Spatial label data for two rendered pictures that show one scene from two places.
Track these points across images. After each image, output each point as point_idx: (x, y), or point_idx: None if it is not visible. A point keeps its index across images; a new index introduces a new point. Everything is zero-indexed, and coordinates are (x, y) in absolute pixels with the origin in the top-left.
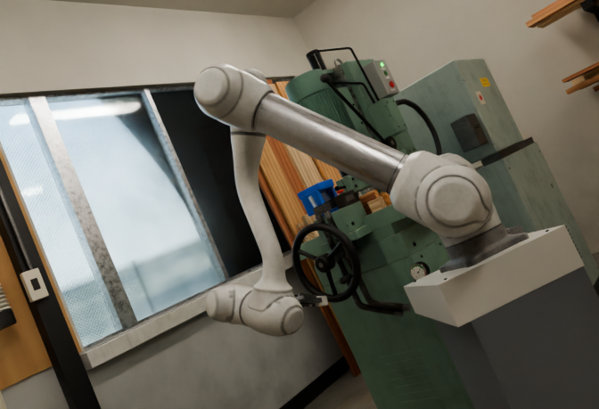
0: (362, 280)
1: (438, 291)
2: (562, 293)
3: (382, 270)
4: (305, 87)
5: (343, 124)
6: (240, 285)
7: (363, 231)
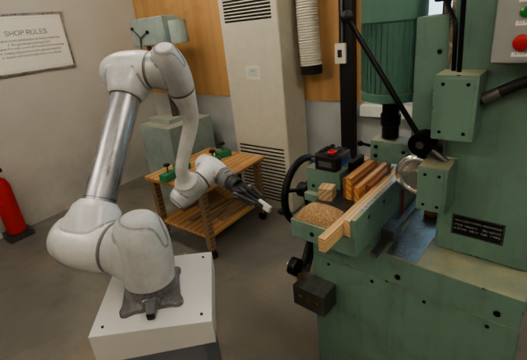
0: None
1: None
2: None
3: None
4: (361, 11)
5: (379, 81)
6: (205, 163)
7: (314, 198)
